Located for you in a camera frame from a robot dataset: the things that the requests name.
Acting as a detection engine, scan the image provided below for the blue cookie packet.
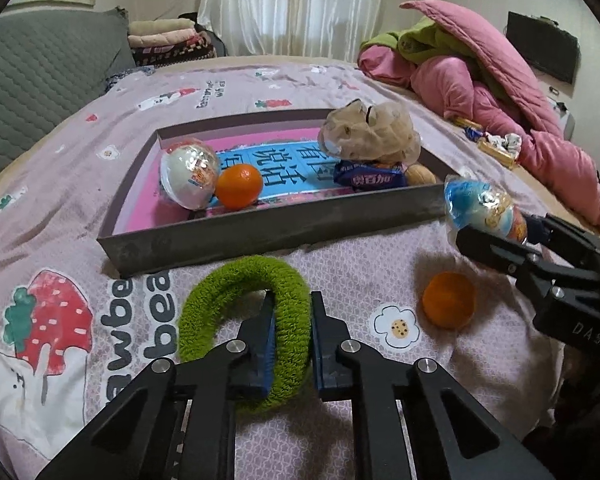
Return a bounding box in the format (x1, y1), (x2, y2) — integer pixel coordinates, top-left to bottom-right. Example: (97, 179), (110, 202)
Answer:
(332, 159), (409, 192)

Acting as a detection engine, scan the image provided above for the walnut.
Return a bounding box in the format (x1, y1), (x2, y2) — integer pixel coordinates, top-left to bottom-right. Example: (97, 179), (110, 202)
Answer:
(404, 162), (437, 186)

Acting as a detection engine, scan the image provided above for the blue picture booklet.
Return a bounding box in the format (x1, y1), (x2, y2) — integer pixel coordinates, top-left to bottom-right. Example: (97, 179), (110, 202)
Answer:
(207, 140), (353, 206)

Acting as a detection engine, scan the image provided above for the strawberry printed blanket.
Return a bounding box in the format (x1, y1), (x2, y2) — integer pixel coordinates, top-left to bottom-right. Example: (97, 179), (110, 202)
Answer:
(0, 62), (566, 480)

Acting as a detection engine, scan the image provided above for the grey quilted headboard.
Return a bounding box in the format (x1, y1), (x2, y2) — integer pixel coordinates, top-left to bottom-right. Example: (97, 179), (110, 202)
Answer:
(0, 7), (137, 191)

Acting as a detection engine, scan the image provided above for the stack of folded blankets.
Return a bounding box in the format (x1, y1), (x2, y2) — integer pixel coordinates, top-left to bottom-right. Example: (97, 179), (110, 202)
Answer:
(127, 18), (216, 67)

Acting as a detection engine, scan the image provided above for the shallow grey cardboard box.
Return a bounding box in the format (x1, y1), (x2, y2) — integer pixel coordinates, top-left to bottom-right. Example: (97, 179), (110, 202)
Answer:
(96, 107), (451, 277)

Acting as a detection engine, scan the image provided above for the small orange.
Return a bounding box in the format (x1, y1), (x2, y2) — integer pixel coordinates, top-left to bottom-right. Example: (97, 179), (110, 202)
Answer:
(215, 163), (264, 211)

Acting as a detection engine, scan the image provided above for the blue topped toy egg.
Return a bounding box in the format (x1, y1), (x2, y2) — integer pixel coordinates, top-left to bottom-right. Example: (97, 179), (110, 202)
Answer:
(442, 175), (531, 247)

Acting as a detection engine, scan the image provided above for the white cabinet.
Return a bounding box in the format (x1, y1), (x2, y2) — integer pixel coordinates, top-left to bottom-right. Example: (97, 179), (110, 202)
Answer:
(535, 72), (578, 141)

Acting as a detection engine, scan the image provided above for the black television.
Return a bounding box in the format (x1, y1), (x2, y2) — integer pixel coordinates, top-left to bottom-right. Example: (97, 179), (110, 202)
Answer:
(506, 11), (580, 85)

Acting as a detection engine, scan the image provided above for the white red toy egg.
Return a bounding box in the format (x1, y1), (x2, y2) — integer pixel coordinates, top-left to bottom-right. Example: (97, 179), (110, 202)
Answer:
(159, 139), (222, 211)

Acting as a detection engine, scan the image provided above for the white curtain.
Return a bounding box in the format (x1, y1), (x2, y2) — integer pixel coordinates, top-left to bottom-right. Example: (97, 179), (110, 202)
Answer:
(198, 0), (398, 61)

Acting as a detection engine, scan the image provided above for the pink quilt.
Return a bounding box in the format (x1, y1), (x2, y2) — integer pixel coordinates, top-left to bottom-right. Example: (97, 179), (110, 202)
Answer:
(357, 0), (600, 233)

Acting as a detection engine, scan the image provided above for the green fuzzy hair tie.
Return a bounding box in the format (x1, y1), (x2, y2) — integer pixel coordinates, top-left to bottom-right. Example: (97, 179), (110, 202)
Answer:
(177, 255), (313, 415)

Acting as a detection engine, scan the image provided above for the blue patterned cloth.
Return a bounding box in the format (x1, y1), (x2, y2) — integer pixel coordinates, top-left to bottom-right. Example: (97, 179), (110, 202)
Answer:
(104, 65), (156, 93)

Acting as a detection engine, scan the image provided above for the pink book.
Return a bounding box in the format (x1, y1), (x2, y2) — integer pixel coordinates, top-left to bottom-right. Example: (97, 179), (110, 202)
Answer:
(115, 127), (341, 233)

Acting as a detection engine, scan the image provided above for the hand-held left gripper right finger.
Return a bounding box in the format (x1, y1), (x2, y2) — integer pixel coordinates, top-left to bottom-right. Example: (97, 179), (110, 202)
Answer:
(310, 291), (556, 480)

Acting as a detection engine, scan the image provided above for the green blanket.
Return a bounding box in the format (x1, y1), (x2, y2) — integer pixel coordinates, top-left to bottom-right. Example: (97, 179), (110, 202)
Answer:
(370, 16), (501, 91)

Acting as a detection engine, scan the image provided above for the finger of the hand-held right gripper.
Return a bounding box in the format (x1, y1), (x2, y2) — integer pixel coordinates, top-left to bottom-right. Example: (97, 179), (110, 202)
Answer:
(526, 213), (600, 288)
(455, 226), (573, 311)

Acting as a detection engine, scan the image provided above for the yellow snack packet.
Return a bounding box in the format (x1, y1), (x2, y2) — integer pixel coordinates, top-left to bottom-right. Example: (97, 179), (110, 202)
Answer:
(477, 139), (518, 167)

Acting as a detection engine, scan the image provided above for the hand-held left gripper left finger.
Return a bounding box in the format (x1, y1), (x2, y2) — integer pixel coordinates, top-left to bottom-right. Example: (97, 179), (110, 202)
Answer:
(35, 291), (277, 480)

